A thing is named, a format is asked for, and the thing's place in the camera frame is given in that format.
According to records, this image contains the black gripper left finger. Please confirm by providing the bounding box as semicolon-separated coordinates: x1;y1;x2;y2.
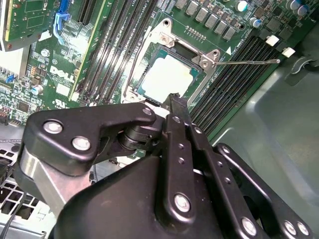
14;94;199;221

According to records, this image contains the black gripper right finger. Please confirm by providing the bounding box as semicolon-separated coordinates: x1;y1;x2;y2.
178;96;315;239

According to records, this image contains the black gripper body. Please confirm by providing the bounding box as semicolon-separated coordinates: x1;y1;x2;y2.
51;155;241;239

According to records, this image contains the metal locking lever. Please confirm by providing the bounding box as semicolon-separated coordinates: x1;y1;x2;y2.
123;26;152;99
213;58;281;66

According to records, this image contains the silver CPU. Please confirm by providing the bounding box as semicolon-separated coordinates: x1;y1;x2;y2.
138;48;205;103

